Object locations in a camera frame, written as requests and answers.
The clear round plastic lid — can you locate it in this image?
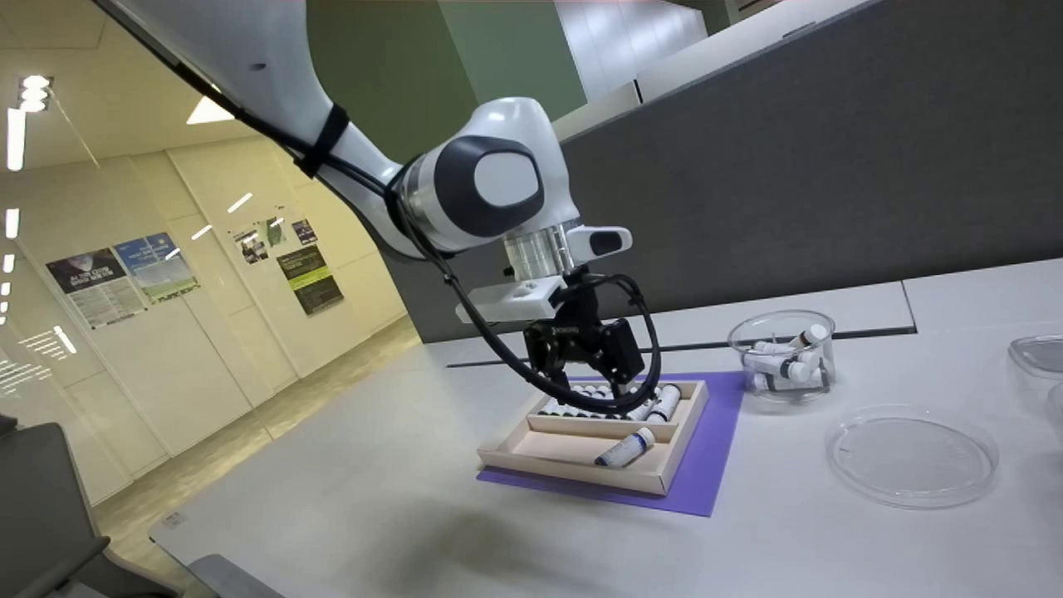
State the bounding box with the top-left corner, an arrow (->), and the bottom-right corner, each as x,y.
825,413 -> 1003,513

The ceiling light panel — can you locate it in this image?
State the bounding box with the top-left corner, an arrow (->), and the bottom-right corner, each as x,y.
183,93 -> 238,130

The grey partition panel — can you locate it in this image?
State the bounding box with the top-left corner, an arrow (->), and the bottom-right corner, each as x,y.
373,0 -> 1063,345

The small dark photo print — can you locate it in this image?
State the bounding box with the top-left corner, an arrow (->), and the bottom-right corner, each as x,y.
234,225 -> 271,267

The dark photo poster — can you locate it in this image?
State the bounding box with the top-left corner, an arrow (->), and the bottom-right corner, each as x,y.
42,246 -> 131,296

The clear glass bowl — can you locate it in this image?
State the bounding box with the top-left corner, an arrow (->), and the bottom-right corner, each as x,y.
726,306 -> 840,420

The black and green poster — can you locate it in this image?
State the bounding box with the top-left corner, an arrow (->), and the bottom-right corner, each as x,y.
275,244 -> 350,320

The blue sky poster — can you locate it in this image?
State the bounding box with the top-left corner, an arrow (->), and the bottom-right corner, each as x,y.
110,228 -> 204,310

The white bottle with blue band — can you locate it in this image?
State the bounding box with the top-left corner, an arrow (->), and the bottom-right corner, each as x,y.
592,425 -> 660,471

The wooden two-compartment tray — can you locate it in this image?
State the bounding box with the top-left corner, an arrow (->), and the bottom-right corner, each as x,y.
478,375 -> 710,497

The dark grey chair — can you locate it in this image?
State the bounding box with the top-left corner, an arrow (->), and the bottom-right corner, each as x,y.
0,413 -> 179,598

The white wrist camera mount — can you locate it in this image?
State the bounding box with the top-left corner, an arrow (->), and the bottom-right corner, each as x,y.
453,272 -> 571,328

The clear glass container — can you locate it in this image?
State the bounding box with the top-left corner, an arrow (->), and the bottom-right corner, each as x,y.
1008,335 -> 1063,440

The purple mat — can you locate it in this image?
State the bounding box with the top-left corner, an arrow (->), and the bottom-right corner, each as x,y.
474,368 -> 751,521

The white bottle in bowl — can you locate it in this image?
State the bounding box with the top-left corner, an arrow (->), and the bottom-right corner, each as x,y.
744,342 -> 795,383
773,358 -> 830,396
798,321 -> 833,375

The green pillar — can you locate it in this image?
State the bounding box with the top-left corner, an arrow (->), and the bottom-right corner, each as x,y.
302,0 -> 592,171

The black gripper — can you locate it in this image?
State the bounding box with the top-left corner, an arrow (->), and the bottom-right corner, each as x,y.
520,270 -> 649,398

